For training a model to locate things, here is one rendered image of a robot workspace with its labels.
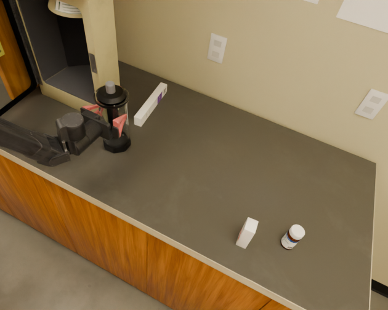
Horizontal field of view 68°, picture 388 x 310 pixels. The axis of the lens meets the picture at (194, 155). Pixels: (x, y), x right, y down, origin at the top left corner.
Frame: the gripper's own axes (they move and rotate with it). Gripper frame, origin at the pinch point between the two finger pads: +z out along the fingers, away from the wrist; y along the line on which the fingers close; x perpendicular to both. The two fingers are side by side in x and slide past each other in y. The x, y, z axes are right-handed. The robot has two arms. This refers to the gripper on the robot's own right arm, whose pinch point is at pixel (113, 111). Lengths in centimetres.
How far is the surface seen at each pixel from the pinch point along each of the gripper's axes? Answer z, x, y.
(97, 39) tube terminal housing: 8.6, -18.5, 10.0
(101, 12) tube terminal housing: 12.0, -25.4, 9.9
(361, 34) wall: 50, -27, -63
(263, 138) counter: 34, 16, -48
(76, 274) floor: -28, 110, 17
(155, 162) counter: -0.3, 16.0, -16.8
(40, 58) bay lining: 8.3, -1.8, 38.6
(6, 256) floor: -38, 109, 58
